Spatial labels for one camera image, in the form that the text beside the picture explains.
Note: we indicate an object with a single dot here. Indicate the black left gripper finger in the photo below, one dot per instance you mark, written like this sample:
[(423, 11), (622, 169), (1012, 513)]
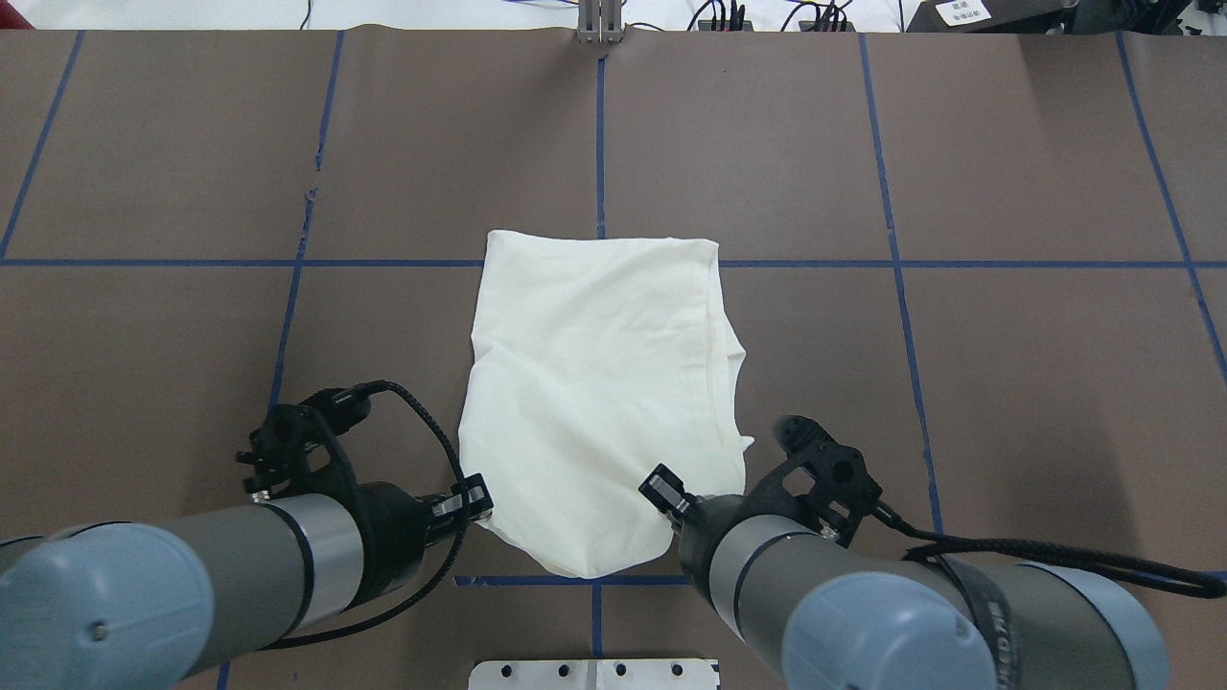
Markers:
[(468, 500)]

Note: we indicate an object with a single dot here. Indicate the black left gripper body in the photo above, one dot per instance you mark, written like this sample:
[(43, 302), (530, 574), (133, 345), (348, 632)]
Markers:
[(395, 522)]

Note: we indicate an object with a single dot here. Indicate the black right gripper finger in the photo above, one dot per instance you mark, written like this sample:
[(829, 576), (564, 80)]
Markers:
[(666, 492)]

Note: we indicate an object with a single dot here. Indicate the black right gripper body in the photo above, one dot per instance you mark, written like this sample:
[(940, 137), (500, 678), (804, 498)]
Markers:
[(698, 530)]

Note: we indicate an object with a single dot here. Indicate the cream long-sleeve cat shirt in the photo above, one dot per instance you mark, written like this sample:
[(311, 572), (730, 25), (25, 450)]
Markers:
[(595, 362)]

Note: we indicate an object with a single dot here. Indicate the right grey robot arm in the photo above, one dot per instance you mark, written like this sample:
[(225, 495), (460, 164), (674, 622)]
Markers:
[(776, 566)]

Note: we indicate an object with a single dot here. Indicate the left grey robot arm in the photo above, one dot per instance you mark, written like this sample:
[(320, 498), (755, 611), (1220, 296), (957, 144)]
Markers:
[(313, 556)]

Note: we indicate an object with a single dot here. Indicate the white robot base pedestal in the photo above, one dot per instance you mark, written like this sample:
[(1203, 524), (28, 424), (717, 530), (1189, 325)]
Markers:
[(617, 673)]

